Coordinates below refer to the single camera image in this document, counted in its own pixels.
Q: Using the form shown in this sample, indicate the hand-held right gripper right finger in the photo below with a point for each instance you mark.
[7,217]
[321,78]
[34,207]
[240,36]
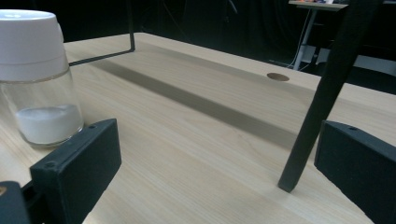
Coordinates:
[358,169]

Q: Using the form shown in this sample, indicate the glass jar with white lid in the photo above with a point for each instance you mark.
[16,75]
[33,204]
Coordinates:
[34,74]

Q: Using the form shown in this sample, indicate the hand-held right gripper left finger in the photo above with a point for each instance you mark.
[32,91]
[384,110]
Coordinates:
[77,168]

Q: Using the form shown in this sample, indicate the white desk with metal legs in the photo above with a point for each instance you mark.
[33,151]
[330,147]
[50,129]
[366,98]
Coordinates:
[314,18]

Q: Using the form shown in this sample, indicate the black metal frame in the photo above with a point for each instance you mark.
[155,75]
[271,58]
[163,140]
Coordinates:
[323,93]

